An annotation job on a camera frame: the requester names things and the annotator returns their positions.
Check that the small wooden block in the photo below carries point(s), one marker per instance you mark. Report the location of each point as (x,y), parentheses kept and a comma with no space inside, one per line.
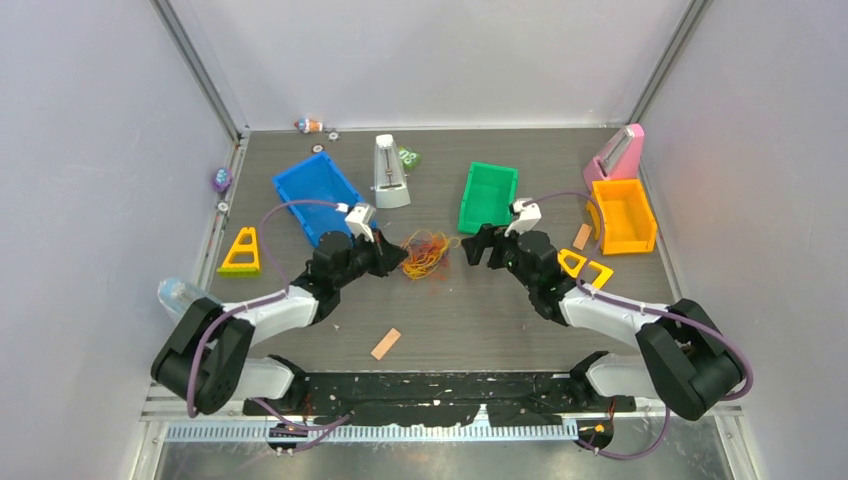
(581,238)

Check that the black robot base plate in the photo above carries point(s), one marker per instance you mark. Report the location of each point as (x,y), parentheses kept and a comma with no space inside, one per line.
(443,399)

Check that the flat wooden block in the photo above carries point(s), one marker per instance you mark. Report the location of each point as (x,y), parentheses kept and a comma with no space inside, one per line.
(385,344)

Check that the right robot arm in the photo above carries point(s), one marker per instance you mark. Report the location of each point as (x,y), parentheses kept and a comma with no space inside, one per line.
(682,359)

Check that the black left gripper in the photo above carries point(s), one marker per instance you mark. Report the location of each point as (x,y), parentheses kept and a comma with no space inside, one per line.
(385,255)

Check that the yellow triangular plastic frame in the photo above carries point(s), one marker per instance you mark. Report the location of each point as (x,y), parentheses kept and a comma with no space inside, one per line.
(573,264)

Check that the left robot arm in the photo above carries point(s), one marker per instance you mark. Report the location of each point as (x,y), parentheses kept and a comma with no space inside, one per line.
(205,361)

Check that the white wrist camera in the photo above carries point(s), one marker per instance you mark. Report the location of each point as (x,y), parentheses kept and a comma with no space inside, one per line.
(358,220)
(526,214)

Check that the small clown figurine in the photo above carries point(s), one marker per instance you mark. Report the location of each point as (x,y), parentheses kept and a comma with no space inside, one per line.
(308,126)

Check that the white metronome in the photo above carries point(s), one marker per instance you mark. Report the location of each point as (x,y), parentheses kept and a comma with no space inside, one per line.
(390,184)

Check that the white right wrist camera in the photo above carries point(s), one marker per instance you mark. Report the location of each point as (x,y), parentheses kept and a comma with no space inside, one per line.
(526,214)

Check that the orange plastic bin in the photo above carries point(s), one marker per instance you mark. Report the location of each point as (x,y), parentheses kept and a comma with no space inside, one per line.
(622,217)

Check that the green plastic bin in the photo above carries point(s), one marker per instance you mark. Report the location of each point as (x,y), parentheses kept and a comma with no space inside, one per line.
(489,192)

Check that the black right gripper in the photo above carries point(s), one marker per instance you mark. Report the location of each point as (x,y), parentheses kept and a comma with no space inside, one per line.
(488,237)

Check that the purple round toy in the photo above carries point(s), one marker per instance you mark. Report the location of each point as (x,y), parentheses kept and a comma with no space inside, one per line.
(222,180)

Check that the blue plastic bin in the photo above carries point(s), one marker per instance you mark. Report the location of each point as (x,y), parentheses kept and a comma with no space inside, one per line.
(316,178)

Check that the green monster toy block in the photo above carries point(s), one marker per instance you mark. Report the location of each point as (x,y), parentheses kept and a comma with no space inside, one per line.
(409,158)

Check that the pink metronome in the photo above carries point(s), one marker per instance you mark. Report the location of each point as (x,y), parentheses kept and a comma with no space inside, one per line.
(619,158)

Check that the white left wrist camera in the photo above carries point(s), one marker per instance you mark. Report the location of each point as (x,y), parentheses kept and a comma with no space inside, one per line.
(358,220)

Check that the clear plastic bottle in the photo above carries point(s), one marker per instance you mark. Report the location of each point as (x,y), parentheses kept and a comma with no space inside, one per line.
(177,295)

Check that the yellow triangle on green base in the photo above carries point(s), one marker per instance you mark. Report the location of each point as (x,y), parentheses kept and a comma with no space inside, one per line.
(242,258)

